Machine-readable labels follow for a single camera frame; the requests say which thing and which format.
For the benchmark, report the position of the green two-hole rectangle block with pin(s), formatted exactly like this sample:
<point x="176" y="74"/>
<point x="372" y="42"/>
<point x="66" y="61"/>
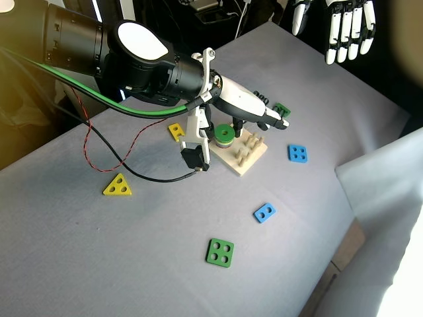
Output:
<point x="285" y="108"/>

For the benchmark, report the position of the blue four-hole square block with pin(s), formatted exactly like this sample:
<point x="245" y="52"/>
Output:
<point x="297" y="158"/>

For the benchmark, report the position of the yellow three-hole triangle block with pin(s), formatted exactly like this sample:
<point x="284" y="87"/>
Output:
<point x="117" y="192"/>

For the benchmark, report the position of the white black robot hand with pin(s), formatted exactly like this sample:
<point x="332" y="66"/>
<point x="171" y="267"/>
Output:
<point x="347" y="29"/>
<point x="244" y="102"/>

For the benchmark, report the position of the white fabric sheet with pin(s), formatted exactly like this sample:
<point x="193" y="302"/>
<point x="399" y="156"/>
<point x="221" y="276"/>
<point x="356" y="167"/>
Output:
<point x="380" y="214"/>

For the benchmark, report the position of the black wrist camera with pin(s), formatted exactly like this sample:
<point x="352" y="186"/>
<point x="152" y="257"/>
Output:
<point x="193" y="158"/>

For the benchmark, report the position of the grey table cloth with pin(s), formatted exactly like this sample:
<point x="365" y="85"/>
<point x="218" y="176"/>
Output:
<point x="132" y="247"/>

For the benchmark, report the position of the blue two-hole rectangle block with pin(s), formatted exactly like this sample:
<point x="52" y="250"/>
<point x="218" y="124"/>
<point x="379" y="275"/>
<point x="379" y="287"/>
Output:
<point x="264" y="218"/>

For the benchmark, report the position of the black equipment box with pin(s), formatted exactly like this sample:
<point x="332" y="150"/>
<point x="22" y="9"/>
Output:
<point x="215" y="16"/>

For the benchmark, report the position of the white vertical frame panel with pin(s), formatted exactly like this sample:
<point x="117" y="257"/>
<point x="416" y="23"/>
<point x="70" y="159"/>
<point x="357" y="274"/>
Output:
<point x="127" y="10"/>

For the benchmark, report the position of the yellow two-hole rectangle block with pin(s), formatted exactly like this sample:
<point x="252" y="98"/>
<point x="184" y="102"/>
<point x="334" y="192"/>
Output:
<point x="176" y="135"/>

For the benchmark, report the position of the green four-hole square block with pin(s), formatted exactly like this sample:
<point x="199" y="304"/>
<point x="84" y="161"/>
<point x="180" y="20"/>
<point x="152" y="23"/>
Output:
<point x="219" y="252"/>

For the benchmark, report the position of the wooden peg board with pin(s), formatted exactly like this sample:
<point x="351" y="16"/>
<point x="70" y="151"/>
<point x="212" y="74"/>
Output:
<point x="244" y="165"/>

